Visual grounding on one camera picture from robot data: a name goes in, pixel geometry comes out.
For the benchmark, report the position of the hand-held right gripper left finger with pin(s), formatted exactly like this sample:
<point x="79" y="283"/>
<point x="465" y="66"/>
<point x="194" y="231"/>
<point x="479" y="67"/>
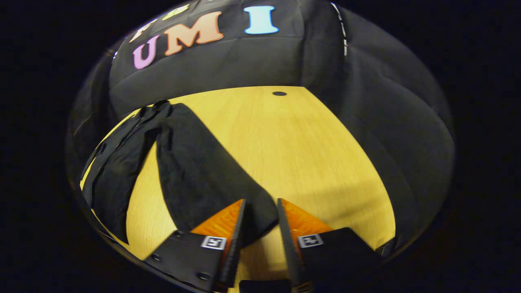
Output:
<point x="234" y="248"/>

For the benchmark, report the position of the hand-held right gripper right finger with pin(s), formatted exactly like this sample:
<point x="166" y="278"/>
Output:
<point x="288" y="244"/>

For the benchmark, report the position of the black backdrop cloth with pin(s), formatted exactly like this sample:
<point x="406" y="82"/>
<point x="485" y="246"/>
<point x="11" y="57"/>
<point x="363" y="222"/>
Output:
<point x="244" y="61"/>

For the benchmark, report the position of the black button shirt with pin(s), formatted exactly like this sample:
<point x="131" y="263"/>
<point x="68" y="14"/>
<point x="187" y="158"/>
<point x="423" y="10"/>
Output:
<point x="195" y="171"/>

